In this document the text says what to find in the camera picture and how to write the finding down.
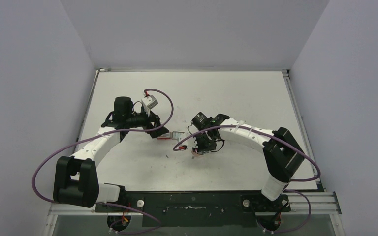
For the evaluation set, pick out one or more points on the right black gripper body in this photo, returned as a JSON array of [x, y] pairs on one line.
[[204, 145]]

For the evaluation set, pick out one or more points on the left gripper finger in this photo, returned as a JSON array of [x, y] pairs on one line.
[[156, 121], [159, 132]]

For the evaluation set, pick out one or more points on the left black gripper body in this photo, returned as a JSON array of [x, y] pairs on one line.
[[138, 120]]

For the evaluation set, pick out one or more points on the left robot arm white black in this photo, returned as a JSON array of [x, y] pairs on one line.
[[76, 179]]

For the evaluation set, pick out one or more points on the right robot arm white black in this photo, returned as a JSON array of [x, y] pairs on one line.
[[282, 153]]

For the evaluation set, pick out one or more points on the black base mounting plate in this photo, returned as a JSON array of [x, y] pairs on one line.
[[201, 208]]

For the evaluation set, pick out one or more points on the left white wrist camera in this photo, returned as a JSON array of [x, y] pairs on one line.
[[148, 102]]

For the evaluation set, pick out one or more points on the aluminium frame rail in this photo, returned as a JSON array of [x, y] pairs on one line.
[[322, 203]]

